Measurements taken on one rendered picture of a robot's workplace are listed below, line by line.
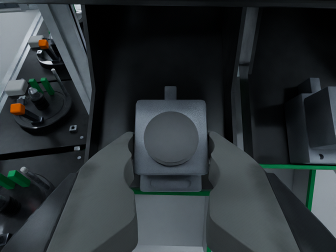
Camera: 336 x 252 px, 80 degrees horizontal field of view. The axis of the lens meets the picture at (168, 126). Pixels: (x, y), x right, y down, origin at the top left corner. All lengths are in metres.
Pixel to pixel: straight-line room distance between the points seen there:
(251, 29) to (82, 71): 0.17
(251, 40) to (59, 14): 0.17
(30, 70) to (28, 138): 0.27
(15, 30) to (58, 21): 1.14
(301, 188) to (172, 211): 0.20
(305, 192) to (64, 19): 0.37
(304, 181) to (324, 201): 0.29
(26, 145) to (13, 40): 0.76
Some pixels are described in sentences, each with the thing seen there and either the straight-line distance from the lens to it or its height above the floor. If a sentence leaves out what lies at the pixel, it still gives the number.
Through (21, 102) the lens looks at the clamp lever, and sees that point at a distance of 0.53.
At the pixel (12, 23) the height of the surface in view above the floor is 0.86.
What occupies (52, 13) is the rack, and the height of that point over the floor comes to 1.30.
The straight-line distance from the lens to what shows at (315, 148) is 0.21.
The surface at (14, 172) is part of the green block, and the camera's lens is 0.45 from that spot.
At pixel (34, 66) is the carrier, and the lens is 0.80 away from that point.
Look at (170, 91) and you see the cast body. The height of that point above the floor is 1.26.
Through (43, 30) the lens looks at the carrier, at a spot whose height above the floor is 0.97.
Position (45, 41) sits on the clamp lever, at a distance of 0.69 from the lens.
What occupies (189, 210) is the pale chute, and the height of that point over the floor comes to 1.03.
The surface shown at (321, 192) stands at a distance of 0.67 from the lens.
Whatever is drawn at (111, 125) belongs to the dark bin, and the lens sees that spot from 0.21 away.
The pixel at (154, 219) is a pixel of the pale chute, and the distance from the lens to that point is 0.36.
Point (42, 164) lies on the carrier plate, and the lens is 0.53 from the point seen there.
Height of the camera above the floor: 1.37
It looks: 53 degrees down
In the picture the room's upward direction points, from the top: 1 degrees clockwise
